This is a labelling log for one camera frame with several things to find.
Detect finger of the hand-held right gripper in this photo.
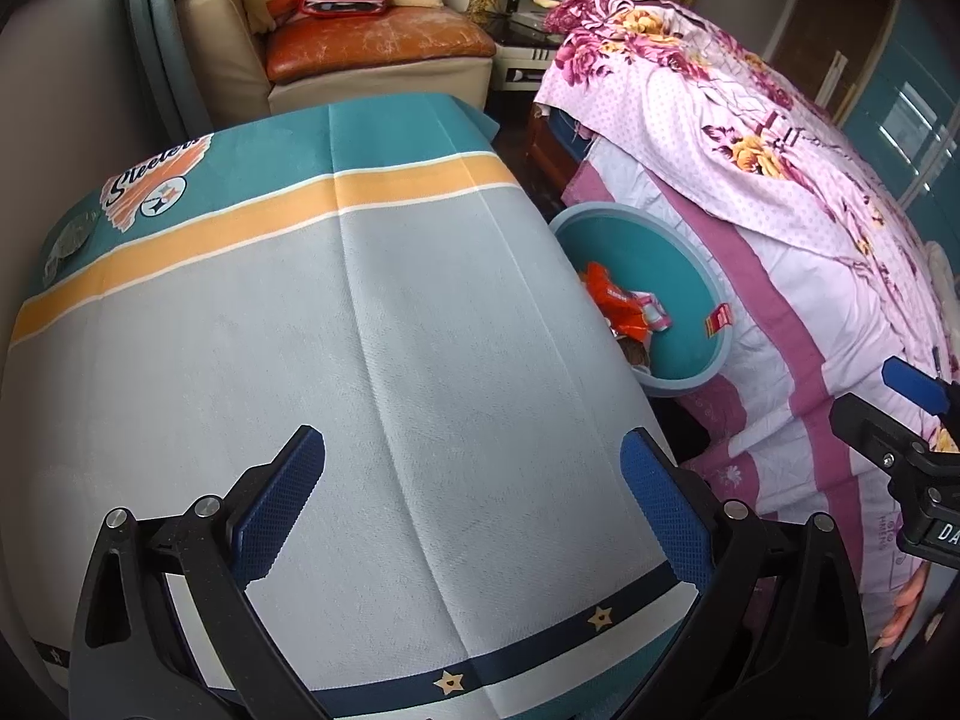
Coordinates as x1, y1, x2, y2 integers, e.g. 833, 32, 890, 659
881, 356, 960, 417
829, 392, 935, 500

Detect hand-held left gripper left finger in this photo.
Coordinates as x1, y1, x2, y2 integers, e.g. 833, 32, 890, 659
69, 425, 327, 720

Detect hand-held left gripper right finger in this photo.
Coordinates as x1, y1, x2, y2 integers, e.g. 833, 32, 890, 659
619, 427, 871, 720

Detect orange snack wrapper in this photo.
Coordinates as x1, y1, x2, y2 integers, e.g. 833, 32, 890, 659
581, 262, 672, 342

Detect teal plastic basin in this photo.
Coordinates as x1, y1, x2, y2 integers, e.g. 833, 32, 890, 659
547, 202, 737, 400

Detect person's right hand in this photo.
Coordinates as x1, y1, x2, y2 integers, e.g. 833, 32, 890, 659
874, 566, 938, 650

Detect pink floral blanket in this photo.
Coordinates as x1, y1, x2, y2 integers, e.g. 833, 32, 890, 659
532, 0, 960, 691

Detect teal glass cabinet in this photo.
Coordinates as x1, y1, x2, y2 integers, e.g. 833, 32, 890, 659
836, 0, 960, 211

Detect silver blister pack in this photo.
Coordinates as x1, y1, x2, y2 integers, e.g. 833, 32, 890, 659
41, 210, 98, 287

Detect cream armchair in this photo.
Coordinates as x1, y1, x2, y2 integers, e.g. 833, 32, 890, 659
174, 0, 497, 121

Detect orange seat cushion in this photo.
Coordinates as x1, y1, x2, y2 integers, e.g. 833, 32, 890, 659
264, 4, 497, 83

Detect black media player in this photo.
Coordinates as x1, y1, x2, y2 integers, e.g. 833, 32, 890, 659
495, 0, 571, 46

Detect wooden bed frame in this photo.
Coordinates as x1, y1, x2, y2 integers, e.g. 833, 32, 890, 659
525, 101, 593, 211

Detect grey metal door frame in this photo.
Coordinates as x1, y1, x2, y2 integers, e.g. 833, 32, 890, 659
120, 0, 218, 140

